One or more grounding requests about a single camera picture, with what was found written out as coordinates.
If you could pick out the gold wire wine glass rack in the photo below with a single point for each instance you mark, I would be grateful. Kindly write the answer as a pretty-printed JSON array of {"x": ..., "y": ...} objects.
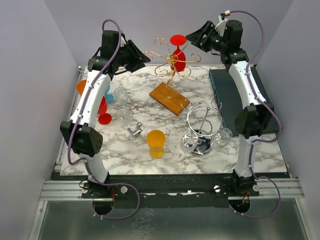
[{"x": 164, "y": 93}]

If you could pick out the aluminium rail frame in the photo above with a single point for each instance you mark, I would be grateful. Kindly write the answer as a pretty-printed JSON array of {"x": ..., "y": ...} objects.
[{"x": 278, "y": 213}]

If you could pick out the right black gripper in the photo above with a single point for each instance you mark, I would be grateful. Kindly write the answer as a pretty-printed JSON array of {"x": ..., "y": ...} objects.
[{"x": 196, "y": 38}]

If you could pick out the red wine glass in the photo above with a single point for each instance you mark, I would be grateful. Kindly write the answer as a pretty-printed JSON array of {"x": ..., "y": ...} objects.
[
  {"x": 178, "y": 58},
  {"x": 104, "y": 118}
]

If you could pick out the orange wine glass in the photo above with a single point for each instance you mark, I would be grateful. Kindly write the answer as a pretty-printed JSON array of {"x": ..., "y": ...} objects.
[{"x": 81, "y": 86}]

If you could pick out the yellow wine glass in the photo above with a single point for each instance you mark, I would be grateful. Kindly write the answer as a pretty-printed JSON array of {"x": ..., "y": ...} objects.
[{"x": 156, "y": 140}]

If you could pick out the clear wine glass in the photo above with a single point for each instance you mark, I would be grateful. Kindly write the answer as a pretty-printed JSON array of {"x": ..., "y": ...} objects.
[
  {"x": 121, "y": 96},
  {"x": 123, "y": 115}
]

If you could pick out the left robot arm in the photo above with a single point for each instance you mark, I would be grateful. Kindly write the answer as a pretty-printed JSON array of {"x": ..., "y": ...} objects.
[{"x": 83, "y": 141}]

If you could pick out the clear glass on chrome rack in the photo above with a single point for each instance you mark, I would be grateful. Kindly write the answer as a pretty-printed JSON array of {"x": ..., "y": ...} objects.
[{"x": 189, "y": 141}]

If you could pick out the white cylinder fitting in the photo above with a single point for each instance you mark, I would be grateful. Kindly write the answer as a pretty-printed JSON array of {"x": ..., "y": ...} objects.
[{"x": 144, "y": 135}]

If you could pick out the blue wine glass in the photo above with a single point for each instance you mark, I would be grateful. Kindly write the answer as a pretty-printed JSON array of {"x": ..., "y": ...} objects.
[{"x": 108, "y": 96}]

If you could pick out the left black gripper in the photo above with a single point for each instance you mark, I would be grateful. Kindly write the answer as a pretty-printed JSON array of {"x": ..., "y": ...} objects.
[{"x": 137, "y": 58}]

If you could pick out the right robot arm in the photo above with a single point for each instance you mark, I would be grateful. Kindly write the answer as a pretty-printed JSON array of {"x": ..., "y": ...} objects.
[{"x": 256, "y": 113}]

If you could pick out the chrome wire glass rack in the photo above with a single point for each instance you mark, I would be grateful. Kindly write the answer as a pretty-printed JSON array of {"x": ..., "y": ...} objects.
[{"x": 205, "y": 121}]

